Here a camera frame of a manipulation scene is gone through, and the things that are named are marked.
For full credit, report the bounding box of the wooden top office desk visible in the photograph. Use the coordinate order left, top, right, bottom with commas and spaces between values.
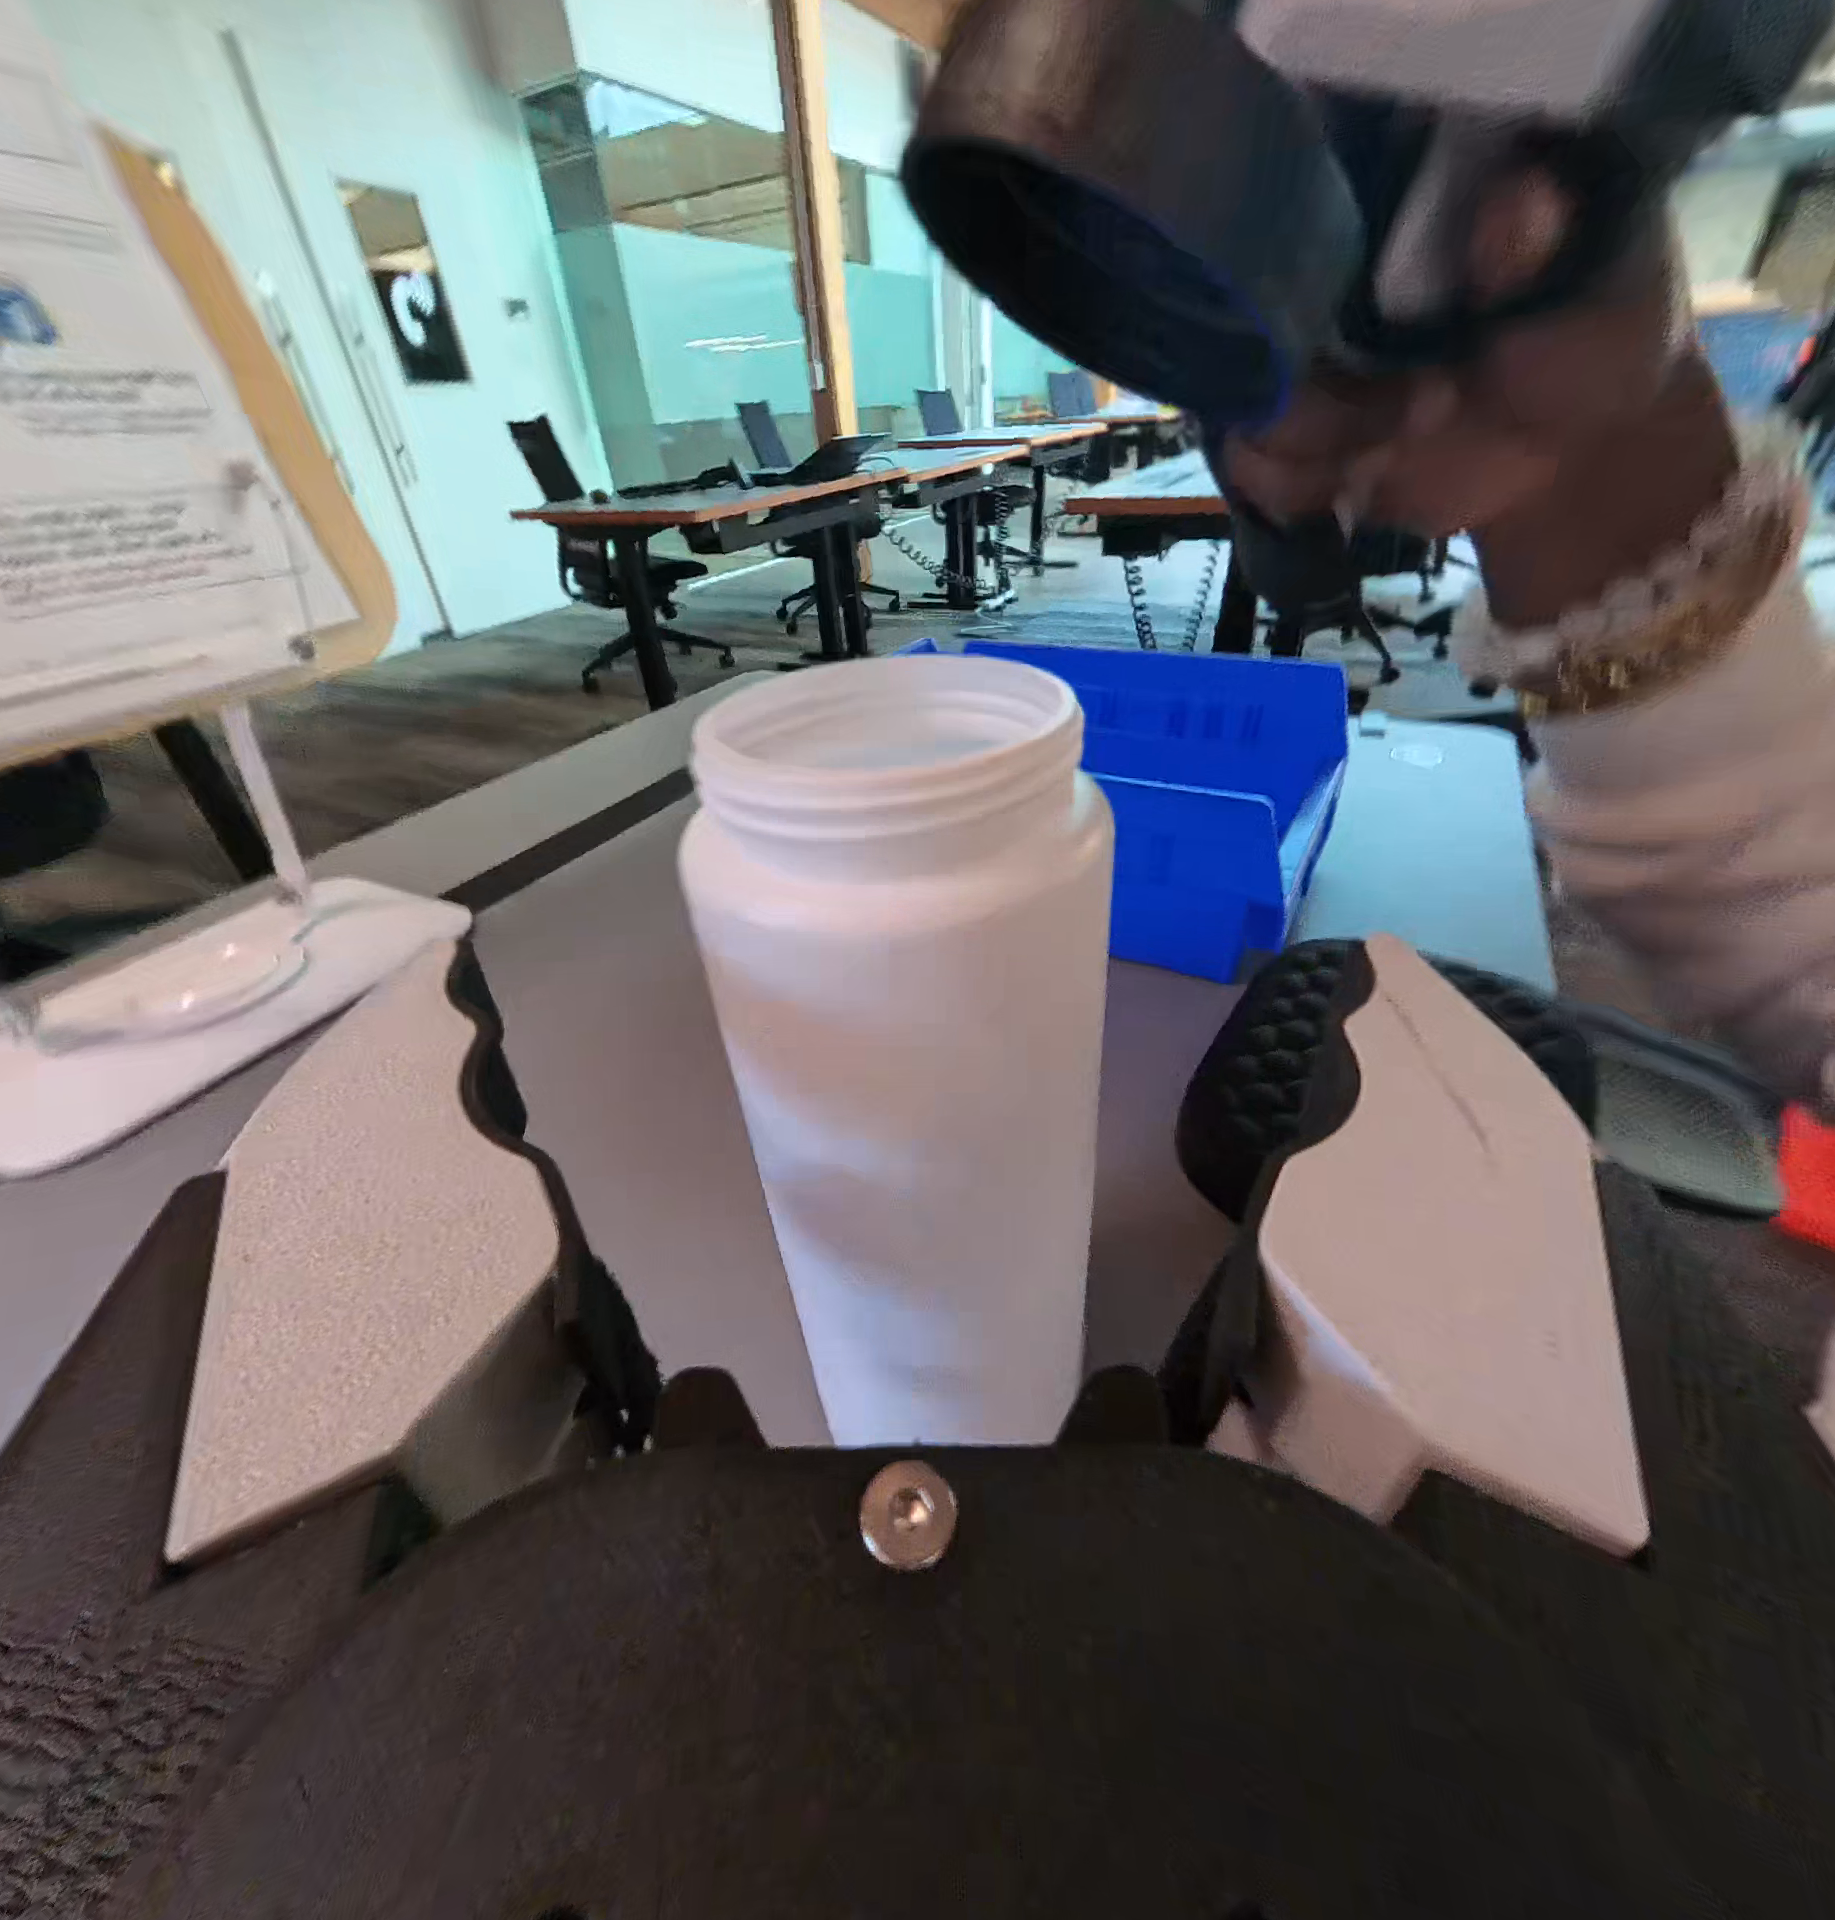
1067, 449, 1265, 654
894, 424, 1106, 602
511, 465, 911, 709

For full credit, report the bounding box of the person's right forearm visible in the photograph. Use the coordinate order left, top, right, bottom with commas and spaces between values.
1518, 569, 1835, 1112

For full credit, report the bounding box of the orange plastic object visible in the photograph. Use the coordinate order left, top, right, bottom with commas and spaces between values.
1773, 1101, 1835, 1264

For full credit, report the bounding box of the white door with window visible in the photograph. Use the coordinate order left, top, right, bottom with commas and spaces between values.
219, 30, 456, 647

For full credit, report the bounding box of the white plastic bottle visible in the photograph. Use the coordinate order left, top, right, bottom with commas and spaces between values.
677, 656, 1117, 1448

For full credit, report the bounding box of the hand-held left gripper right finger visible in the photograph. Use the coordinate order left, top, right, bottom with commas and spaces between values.
1167, 933, 1654, 1558

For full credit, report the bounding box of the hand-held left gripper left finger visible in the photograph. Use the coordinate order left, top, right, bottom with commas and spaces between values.
160, 936, 660, 1569

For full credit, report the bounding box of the instruction sign on white stand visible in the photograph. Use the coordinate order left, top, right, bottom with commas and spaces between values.
0, 0, 476, 1179

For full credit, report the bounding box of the black ribbed bottle lid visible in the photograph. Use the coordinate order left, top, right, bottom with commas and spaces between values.
902, 0, 1369, 429

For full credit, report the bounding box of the printed instruction sheet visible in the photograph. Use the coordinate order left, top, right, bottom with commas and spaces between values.
0, 0, 364, 728

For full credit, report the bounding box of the blue plastic bin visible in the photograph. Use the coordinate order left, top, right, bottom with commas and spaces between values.
894, 642, 1350, 983

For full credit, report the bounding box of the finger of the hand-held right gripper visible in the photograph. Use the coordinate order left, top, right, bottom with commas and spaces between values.
1238, 0, 1670, 122

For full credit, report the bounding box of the gold bracelet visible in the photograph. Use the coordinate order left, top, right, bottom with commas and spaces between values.
1518, 495, 1807, 720

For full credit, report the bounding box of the black coiled cable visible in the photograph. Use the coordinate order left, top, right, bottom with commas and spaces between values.
878, 517, 1011, 604

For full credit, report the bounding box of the person's right hand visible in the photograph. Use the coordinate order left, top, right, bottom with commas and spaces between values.
1212, 224, 1747, 629

